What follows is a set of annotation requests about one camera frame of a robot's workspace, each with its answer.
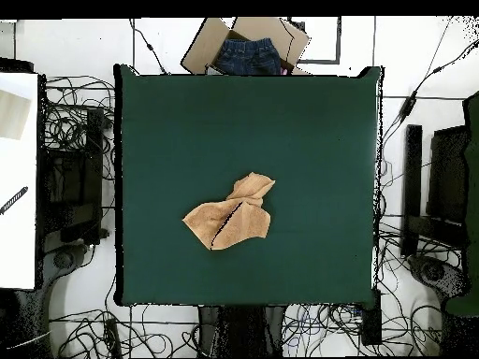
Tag brown cardboard box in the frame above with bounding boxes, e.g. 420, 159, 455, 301
180, 16, 312, 76

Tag black striped stick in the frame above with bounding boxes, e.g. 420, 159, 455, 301
0, 185, 30, 216

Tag blue denim jeans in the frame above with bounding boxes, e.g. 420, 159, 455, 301
214, 36, 283, 76

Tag black cable with adapter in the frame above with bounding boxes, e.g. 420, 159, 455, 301
381, 36, 479, 151

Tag thin black cable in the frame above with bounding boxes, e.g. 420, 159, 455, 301
128, 18, 167, 75

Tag black power strip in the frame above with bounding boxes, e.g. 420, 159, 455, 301
360, 289, 383, 346
104, 317, 123, 358

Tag tan terry towel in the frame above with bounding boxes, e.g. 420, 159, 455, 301
181, 171, 277, 251

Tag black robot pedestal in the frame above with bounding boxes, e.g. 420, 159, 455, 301
196, 305, 287, 358

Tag white side table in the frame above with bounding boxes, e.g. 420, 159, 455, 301
0, 72, 39, 290

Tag beige box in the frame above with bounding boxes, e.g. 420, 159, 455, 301
0, 88, 32, 141

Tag dark green tablecloth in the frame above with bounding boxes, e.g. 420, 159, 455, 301
112, 63, 385, 308

